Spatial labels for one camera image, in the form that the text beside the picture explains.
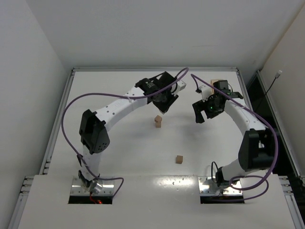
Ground lone wooden cube block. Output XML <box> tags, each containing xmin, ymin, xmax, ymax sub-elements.
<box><xmin>175</xmin><ymin>155</ymin><xmax>183</xmax><ymax>164</ymax></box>

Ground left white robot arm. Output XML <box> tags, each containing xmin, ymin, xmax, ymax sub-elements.
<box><xmin>79</xmin><ymin>72</ymin><xmax>186</xmax><ymax>190</ymax></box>

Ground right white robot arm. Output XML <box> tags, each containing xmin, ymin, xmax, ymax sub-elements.
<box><xmin>193</xmin><ymin>80</ymin><xmax>279</xmax><ymax>190</ymax></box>

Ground translucent orange plastic holder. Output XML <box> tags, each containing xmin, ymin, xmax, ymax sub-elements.
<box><xmin>210</xmin><ymin>79</ymin><xmax>221</xmax><ymax>94</ymax></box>

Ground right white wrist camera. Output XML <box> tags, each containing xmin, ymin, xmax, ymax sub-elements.
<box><xmin>196</xmin><ymin>85</ymin><xmax>212</xmax><ymax>102</ymax></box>

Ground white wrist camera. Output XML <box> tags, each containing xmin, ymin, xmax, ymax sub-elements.
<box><xmin>174</xmin><ymin>80</ymin><xmax>186</xmax><ymax>93</ymax></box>
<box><xmin>196</xmin><ymin>85</ymin><xmax>212</xmax><ymax>102</ymax></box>

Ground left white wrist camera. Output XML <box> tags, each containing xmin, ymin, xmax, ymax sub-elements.
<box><xmin>174</xmin><ymin>80</ymin><xmax>186</xmax><ymax>93</ymax></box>

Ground black cable with white plug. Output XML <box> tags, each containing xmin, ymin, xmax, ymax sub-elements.
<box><xmin>252</xmin><ymin>70</ymin><xmax>283</xmax><ymax>113</ymax></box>

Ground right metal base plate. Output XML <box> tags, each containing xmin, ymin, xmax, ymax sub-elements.
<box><xmin>198</xmin><ymin>176</ymin><xmax>243</xmax><ymax>197</ymax></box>

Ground metal base plate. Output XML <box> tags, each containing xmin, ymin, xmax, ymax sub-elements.
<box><xmin>198</xmin><ymin>176</ymin><xmax>243</xmax><ymax>197</ymax></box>
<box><xmin>70</xmin><ymin>177</ymin><xmax>114</xmax><ymax>197</ymax></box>

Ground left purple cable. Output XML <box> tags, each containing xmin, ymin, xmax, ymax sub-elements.
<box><xmin>61</xmin><ymin>67</ymin><xmax>190</xmax><ymax>198</ymax></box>

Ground red wires under base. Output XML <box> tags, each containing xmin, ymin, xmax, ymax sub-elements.
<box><xmin>89</xmin><ymin>193</ymin><xmax>103</xmax><ymax>205</ymax></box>

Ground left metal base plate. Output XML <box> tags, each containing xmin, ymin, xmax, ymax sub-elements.
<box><xmin>70</xmin><ymin>177</ymin><xmax>114</xmax><ymax>197</ymax></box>

